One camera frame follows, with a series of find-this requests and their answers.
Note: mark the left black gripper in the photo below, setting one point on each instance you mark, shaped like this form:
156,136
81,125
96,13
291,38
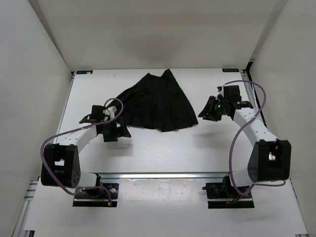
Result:
118,132

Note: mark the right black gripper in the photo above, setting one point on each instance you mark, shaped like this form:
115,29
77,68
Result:
207,110

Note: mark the black pleated skirt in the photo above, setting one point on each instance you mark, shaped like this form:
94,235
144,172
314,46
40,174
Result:
157,103

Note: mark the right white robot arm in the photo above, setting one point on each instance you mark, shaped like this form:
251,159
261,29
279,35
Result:
270,156

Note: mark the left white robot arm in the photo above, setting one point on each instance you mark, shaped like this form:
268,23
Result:
63,158

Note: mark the right blue corner label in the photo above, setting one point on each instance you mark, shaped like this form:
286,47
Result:
230,70

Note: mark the blue corner label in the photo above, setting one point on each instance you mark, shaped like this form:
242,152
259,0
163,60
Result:
84,72
230,70

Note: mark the left blue corner label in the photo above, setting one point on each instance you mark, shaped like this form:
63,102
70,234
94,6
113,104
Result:
84,72

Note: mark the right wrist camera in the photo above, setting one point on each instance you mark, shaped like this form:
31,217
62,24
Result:
231,95

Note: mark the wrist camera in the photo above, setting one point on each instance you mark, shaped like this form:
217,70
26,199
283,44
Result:
98,114
231,95

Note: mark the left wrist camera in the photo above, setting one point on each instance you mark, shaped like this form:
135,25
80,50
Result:
98,114

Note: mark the front aluminium rail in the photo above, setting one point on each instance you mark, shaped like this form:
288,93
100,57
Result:
164,175

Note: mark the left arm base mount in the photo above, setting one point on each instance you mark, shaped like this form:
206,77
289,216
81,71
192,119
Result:
99,197

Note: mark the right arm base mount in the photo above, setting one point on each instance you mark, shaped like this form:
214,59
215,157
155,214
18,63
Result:
222,195

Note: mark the left aluminium frame rail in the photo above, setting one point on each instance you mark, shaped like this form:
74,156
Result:
19,229

